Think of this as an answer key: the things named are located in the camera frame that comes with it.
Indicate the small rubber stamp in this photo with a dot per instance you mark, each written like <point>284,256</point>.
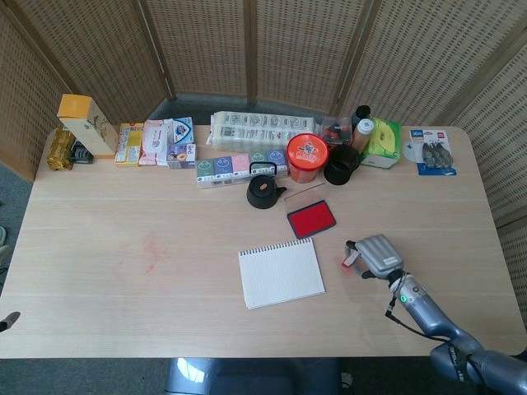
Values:
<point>349,260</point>

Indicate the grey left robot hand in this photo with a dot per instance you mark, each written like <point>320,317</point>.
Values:
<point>10,321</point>

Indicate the woven folding screen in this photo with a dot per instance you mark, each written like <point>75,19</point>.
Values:
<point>206,41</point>

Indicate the orange lidded tub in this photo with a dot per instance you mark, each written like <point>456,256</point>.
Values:
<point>306,152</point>

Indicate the black bottle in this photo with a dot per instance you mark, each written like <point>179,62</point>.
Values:
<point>362,112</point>

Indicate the clear plastic box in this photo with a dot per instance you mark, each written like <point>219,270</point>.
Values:
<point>335,131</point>

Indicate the black mesh pen holder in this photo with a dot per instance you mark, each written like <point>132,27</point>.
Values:
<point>339,168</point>

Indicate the white spiral notepad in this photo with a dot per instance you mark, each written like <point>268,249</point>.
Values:
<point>280,275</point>

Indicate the yellow box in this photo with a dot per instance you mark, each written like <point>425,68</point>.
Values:
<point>128,144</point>

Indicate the blue blister card clips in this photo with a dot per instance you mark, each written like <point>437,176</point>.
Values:
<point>432,152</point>

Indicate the gold foil packet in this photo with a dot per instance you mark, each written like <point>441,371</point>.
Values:
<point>59,150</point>

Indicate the brown bottle white cap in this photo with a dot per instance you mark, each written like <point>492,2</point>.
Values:
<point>363,131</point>

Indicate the blue and white pack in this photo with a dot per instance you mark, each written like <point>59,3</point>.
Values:
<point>181,129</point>

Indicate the long white tissue pack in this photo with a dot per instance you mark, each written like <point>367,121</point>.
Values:
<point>247,131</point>

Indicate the tall cream orange carton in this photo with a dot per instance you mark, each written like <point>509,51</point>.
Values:
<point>90,127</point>

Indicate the small purple box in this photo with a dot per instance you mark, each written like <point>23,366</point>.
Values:
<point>181,156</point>

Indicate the red ink pad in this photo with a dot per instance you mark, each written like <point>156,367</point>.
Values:
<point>311,220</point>

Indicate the pink wet wipes pack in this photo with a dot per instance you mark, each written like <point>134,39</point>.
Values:
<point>154,142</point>

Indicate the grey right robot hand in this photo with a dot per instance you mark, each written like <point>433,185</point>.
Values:
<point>379,255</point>

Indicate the multicolour pocket tissue pack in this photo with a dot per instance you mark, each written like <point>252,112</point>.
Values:
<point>222,168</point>

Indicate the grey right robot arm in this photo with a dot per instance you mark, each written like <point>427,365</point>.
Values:
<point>432,321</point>

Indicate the clear round disc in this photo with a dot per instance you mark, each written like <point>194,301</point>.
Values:
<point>408,152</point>

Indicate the green tissue box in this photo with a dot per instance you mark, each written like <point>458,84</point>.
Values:
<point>383,140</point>

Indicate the black teapot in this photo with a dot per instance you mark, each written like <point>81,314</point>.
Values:
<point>261,191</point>

